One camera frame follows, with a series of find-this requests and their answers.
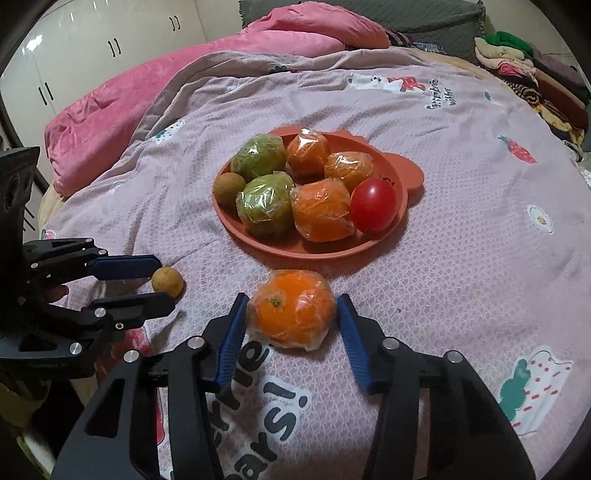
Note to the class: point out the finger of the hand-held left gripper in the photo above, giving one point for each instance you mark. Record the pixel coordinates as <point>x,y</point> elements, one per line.
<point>138,307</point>
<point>124,267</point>

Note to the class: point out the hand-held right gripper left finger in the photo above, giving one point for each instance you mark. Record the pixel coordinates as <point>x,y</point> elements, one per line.
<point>231,341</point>

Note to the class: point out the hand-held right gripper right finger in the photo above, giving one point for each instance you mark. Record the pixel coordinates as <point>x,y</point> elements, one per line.
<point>355,341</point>

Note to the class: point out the small orange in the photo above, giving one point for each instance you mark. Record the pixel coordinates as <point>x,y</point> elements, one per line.
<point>291,314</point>
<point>307,154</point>
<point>348,170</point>

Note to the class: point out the orange bear-shaped plate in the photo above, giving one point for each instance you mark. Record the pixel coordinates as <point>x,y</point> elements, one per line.
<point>323,249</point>

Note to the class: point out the large orange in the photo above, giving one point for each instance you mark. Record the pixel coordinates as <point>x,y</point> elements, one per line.
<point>323,210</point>

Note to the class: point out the red tomato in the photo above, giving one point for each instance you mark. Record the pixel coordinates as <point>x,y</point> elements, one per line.
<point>374,205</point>

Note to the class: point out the green fruit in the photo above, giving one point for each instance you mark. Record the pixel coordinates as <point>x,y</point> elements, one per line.
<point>258,157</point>
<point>265,203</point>

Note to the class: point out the person's left hand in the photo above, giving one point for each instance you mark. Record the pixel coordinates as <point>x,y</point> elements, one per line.
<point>59,294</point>

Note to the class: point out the printed lilac blanket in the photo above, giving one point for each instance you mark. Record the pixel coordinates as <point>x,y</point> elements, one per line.
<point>461,277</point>

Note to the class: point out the pink quilt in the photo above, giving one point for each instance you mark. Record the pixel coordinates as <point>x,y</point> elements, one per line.
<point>138,92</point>

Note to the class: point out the white wardrobe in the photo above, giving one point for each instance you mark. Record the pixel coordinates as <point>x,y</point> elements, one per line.
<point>92,46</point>

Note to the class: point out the dark patterned cloth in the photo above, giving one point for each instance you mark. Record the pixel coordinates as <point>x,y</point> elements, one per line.
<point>408,39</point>

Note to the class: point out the stack of folded clothes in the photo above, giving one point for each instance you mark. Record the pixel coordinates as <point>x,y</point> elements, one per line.
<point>531,83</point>

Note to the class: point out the grey pillow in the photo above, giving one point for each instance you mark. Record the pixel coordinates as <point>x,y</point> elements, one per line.
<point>415,18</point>

